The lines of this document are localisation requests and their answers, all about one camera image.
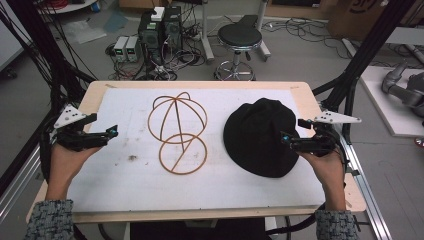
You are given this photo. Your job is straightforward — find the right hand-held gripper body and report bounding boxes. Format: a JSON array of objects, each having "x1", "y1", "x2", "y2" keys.
[{"x1": 307, "y1": 110, "x2": 362, "y2": 157}]

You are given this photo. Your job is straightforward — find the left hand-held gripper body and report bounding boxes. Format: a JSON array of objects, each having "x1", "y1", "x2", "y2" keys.
[{"x1": 49, "y1": 104, "x2": 89, "y2": 153}]

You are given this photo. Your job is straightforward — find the black hat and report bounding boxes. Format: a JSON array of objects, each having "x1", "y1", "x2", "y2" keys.
[{"x1": 222, "y1": 97, "x2": 301, "y2": 179}]

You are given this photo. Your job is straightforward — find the person's right hand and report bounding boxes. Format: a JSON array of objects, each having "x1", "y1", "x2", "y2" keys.
[{"x1": 297, "y1": 150, "x2": 346, "y2": 194}]

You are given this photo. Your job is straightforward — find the person's left hand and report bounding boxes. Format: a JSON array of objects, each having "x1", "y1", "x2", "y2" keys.
[{"x1": 48, "y1": 143, "x2": 102, "y2": 190}]

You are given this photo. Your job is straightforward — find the white table mat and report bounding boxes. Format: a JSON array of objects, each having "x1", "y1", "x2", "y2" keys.
[{"x1": 67, "y1": 86, "x2": 327, "y2": 213}]

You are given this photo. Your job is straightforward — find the white floor platform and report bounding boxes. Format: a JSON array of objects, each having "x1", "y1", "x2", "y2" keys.
[{"x1": 359, "y1": 65, "x2": 424, "y2": 138}]

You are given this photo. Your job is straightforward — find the grey bench power supply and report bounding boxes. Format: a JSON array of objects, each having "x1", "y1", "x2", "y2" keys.
[
  {"x1": 125, "y1": 35, "x2": 142, "y2": 63},
  {"x1": 112, "y1": 35, "x2": 130, "y2": 63}
]

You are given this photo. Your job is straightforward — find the clear plastic sheet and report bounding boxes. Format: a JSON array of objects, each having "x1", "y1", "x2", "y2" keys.
[{"x1": 62, "y1": 19, "x2": 108, "y2": 45}]

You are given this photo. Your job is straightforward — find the grey desk leg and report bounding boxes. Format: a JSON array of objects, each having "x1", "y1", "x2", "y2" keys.
[
  {"x1": 255, "y1": 0, "x2": 272, "y2": 62},
  {"x1": 200, "y1": 0, "x2": 215, "y2": 64}
]

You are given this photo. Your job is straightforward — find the black computer tower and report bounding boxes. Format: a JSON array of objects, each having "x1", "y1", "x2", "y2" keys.
[
  {"x1": 137, "y1": 11, "x2": 165, "y2": 66},
  {"x1": 162, "y1": 5, "x2": 184, "y2": 52}
]

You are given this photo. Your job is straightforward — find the black round stool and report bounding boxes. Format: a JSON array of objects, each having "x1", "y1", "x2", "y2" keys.
[{"x1": 214, "y1": 22, "x2": 264, "y2": 82}]

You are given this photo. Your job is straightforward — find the brown cardboard box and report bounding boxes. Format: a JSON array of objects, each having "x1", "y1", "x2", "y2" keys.
[{"x1": 327, "y1": 0, "x2": 424, "y2": 42}]

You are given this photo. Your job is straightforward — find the small white box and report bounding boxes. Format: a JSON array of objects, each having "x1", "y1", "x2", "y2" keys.
[{"x1": 150, "y1": 6, "x2": 166, "y2": 23}]

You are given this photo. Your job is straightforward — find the person's dark lap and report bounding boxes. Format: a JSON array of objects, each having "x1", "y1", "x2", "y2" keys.
[{"x1": 129, "y1": 217, "x2": 267, "y2": 240}]

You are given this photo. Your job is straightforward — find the aluminium rail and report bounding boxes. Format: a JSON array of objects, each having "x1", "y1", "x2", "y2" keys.
[
  {"x1": 338, "y1": 131, "x2": 393, "y2": 240},
  {"x1": 0, "y1": 145, "x2": 46, "y2": 224}
]

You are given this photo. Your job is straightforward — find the brown wire hat stand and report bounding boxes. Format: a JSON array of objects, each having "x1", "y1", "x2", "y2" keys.
[{"x1": 147, "y1": 91, "x2": 209, "y2": 176}]

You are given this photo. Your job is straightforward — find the black cable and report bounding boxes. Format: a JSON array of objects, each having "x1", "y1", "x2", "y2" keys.
[{"x1": 265, "y1": 200, "x2": 327, "y2": 237}]

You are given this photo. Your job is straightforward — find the black metal frame stand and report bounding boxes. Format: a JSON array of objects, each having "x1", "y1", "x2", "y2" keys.
[
  {"x1": 312, "y1": 0, "x2": 416, "y2": 145},
  {"x1": 0, "y1": 0, "x2": 98, "y2": 198}
]

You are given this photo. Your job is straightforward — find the black floor cables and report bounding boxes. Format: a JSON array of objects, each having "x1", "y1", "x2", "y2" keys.
[{"x1": 261, "y1": 16, "x2": 354, "y2": 60}]

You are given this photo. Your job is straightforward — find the tangle of floor cables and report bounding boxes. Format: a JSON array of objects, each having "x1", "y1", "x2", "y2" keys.
[{"x1": 105, "y1": 9, "x2": 208, "y2": 82}]

